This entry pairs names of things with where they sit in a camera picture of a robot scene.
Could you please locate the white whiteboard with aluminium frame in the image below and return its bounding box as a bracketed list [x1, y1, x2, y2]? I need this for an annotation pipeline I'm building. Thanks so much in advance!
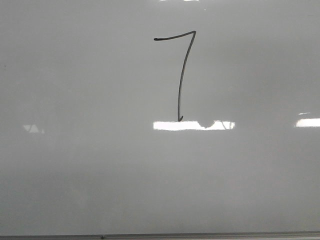
[0, 0, 320, 235]

